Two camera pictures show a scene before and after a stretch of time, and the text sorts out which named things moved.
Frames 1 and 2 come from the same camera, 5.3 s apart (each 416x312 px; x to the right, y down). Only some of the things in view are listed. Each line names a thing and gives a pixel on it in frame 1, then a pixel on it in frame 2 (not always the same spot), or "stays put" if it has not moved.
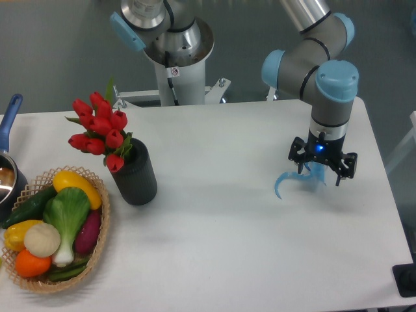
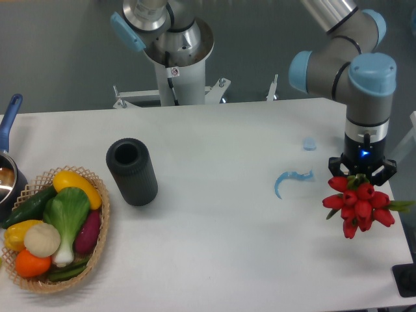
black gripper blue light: x=328 y=151 → x=363 y=157
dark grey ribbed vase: x=136 y=180 stays put
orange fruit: x=28 y=265 stays put
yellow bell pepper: x=14 y=234 stays put
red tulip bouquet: x=102 y=129 → x=359 y=204
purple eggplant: x=87 y=236 stays put
